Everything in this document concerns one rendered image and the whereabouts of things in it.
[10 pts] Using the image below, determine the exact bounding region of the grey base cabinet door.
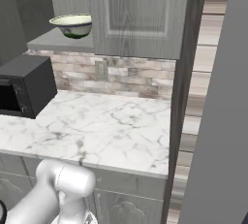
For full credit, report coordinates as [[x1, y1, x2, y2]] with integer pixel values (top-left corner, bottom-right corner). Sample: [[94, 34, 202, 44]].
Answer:
[[93, 188, 165, 224]]

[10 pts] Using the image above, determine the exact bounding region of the open grey cabinet door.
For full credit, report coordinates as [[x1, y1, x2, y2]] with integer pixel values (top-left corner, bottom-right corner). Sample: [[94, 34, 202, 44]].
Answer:
[[0, 0, 29, 68]]

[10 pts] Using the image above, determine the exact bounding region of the grey tall side panel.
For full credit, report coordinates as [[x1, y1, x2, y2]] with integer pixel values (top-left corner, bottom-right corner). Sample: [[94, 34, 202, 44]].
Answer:
[[160, 0, 210, 224]]

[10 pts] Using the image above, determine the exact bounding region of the grey drawer front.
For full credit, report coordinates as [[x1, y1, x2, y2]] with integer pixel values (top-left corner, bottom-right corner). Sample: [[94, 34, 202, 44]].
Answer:
[[86, 167, 168, 201]]

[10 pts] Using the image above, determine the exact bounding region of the white and green bowl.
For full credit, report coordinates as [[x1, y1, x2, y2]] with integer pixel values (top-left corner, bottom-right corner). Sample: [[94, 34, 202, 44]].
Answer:
[[48, 14, 93, 40]]

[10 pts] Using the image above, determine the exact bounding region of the grey tall appliance side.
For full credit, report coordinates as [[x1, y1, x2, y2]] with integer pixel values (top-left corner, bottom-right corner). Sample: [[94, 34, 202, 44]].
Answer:
[[177, 0, 248, 224]]

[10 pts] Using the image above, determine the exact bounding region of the black microwave oven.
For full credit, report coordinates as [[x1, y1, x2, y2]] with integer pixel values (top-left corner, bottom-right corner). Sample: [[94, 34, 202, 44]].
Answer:
[[0, 54, 58, 120]]

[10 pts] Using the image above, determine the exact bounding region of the grey wall socket plate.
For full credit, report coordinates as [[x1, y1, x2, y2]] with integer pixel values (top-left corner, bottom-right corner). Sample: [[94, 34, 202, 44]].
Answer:
[[94, 59, 109, 80]]

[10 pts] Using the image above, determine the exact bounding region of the grey wall cabinet door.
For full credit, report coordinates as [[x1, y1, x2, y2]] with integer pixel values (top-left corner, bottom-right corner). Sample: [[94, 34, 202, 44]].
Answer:
[[87, 0, 192, 60]]

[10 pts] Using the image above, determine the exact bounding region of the open grey wall cabinet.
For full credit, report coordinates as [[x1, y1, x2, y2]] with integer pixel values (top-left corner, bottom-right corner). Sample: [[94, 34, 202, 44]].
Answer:
[[10, 0, 96, 54]]

